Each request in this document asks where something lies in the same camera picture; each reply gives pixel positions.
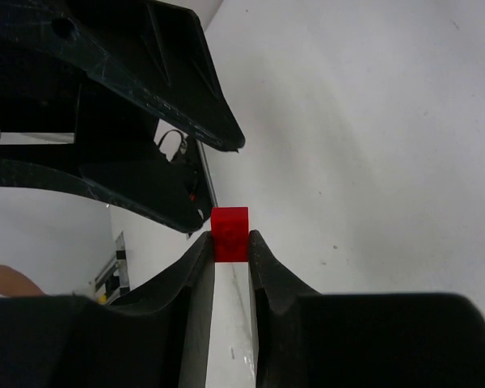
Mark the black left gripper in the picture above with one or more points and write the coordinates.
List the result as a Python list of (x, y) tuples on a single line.
[(83, 83)]

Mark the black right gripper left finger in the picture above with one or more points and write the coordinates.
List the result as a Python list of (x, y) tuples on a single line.
[(157, 335)]

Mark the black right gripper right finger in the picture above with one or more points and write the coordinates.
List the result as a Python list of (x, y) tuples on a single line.
[(304, 338)]

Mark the small red lego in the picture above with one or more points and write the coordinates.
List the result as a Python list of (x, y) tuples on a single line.
[(230, 232)]

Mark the person hand outside enclosure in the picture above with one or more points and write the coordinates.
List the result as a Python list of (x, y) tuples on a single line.
[(16, 284)]

